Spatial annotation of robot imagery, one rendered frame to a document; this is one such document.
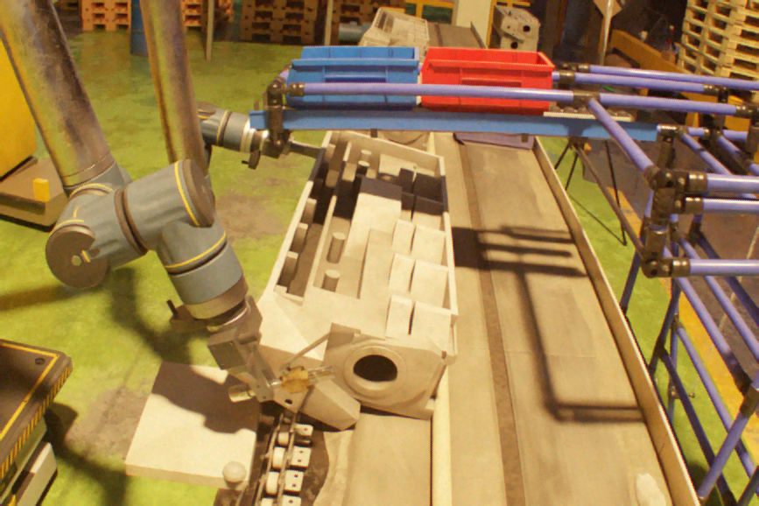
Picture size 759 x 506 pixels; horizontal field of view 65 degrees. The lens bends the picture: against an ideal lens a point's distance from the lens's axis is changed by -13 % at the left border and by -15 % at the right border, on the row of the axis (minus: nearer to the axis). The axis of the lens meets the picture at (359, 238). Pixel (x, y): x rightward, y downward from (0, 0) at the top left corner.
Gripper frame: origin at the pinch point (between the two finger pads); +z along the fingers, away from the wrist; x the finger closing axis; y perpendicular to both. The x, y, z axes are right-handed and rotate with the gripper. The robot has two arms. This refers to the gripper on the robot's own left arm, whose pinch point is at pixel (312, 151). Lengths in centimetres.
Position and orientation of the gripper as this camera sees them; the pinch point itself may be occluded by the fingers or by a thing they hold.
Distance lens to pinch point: 193.8
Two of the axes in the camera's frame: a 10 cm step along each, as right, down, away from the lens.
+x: 0.8, -4.4, 8.9
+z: 9.6, 2.6, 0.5
